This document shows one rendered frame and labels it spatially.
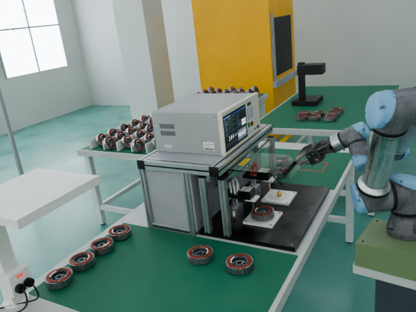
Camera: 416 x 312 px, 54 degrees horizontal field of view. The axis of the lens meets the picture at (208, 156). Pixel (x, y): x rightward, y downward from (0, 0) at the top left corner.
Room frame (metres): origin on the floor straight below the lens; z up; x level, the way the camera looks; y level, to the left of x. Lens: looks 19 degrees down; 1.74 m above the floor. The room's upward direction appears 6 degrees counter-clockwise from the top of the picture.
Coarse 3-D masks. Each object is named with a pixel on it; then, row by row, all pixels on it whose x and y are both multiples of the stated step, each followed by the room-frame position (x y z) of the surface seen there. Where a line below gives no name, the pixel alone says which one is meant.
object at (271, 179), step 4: (244, 176) 2.04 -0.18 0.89; (248, 176) 2.03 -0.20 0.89; (252, 176) 2.02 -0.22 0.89; (256, 176) 2.01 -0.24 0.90; (260, 176) 2.00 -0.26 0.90; (264, 176) 1.99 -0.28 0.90; (268, 176) 1.98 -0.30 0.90; (272, 176) 2.02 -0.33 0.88; (252, 180) 2.03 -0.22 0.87; (264, 180) 1.99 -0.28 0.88; (268, 180) 1.98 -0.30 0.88; (272, 180) 1.97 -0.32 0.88; (252, 184) 2.03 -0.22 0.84
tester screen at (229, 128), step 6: (240, 108) 1.94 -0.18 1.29; (234, 114) 1.88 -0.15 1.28; (240, 114) 1.94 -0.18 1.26; (228, 120) 1.82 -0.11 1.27; (234, 120) 1.87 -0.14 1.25; (228, 126) 1.82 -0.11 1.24; (234, 126) 1.87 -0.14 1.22; (240, 126) 1.93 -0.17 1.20; (228, 132) 1.81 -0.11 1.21; (234, 132) 1.86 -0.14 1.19; (234, 138) 1.86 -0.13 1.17; (234, 144) 1.85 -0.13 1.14
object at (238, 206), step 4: (236, 204) 1.85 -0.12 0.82; (240, 204) 1.85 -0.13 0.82; (232, 208) 1.82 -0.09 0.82; (236, 208) 1.81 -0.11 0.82; (240, 208) 1.84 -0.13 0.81; (232, 212) 1.81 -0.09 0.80; (236, 212) 1.80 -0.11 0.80; (240, 212) 1.84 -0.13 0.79; (232, 216) 1.82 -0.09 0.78; (236, 216) 1.80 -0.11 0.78
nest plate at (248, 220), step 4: (276, 212) 1.80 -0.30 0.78; (280, 212) 1.79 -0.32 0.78; (248, 216) 1.79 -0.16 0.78; (276, 216) 1.76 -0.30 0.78; (280, 216) 1.77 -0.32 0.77; (244, 220) 1.76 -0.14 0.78; (248, 220) 1.75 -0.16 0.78; (252, 220) 1.75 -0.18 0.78; (268, 220) 1.73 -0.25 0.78; (272, 220) 1.72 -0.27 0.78; (276, 220) 1.72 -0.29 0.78; (248, 224) 1.73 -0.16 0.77; (252, 224) 1.72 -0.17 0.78; (256, 224) 1.71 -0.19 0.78; (260, 224) 1.70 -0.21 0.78; (264, 224) 1.70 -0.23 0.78; (268, 224) 1.69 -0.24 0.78; (272, 224) 1.69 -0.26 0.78
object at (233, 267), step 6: (228, 258) 1.45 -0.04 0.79; (234, 258) 1.45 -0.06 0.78; (240, 258) 1.45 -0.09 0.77; (246, 258) 1.43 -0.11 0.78; (252, 258) 1.43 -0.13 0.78; (228, 264) 1.40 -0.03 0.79; (234, 264) 1.44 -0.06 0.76; (240, 264) 1.41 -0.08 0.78; (246, 264) 1.39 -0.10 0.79; (252, 264) 1.40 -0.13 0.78; (228, 270) 1.39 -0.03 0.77; (234, 270) 1.37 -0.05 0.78; (240, 270) 1.37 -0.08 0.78; (246, 270) 1.37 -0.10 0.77
